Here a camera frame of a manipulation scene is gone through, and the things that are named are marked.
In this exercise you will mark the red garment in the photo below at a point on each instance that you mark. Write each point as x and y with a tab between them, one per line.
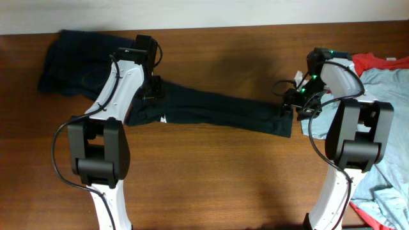
364	62

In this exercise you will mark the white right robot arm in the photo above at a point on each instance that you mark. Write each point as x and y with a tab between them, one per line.
357	136

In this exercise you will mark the folded navy blue garment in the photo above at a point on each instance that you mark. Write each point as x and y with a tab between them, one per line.
78	63

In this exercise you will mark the dark green t-shirt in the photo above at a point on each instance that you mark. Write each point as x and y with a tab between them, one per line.
189	106

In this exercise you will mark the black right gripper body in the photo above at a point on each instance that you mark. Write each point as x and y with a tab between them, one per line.
308	96

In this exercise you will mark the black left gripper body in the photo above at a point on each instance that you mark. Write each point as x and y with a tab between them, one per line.
153	89

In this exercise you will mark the light blue-grey t-shirt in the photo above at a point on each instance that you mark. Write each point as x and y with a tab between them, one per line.
383	192

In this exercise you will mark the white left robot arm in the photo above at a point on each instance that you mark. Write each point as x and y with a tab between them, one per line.
99	151

